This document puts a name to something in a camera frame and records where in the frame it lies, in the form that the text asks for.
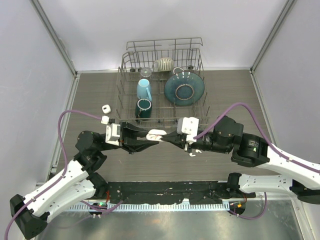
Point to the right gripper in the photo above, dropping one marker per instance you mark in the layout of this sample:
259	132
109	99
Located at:
172	136

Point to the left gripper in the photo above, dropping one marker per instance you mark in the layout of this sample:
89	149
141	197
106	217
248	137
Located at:
129	141

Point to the oval white charging case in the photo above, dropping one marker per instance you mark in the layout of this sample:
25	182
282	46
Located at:
155	135

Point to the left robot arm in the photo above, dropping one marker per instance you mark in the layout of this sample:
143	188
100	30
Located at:
79	179

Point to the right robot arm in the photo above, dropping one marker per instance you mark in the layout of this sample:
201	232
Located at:
294	176

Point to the small white charging case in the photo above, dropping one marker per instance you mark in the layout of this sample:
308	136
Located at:
106	109

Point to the dark teal mug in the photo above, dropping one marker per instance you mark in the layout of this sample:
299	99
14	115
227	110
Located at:
143	110

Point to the light blue mug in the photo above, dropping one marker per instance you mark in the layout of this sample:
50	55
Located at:
144	89

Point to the large teal plate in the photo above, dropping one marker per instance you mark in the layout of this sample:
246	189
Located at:
184	88

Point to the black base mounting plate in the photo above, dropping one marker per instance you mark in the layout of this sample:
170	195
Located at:
170	192

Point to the clear glass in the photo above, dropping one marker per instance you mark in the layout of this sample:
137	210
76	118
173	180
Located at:
146	72

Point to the small white-rimmed bowl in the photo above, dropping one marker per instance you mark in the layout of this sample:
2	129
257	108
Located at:
177	70

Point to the striped ceramic mug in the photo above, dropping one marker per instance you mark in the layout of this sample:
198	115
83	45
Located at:
164	64

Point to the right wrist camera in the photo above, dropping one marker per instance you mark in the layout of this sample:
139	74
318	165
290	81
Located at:
189	127

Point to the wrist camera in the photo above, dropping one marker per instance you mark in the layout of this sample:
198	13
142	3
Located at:
189	127
112	131

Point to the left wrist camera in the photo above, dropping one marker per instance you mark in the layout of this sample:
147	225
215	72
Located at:
112	131

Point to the wire dish rack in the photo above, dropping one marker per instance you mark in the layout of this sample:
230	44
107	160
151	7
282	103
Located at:
139	54

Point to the white slotted cable duct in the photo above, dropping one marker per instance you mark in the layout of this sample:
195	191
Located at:
185	206

